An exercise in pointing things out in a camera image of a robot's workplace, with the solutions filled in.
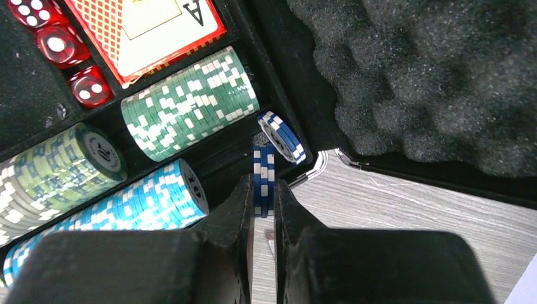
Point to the red playing card deck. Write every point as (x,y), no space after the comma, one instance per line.
(138,37)

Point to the grey camo chip stack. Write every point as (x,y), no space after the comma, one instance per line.
(55,176)

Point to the blue white chip pair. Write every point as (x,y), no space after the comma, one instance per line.
(264,178)

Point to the green poker chip stack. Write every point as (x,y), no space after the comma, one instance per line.
(190,105)

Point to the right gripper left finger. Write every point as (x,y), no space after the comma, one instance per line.
(225,270)

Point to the light blue chip stack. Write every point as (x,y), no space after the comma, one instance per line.
(171,197)

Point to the red die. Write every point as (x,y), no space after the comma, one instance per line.
(61,45)
(36,14)
(90,87)

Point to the black poker chip case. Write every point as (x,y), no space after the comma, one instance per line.
(437,92)

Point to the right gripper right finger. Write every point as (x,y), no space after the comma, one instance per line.
(291,262)

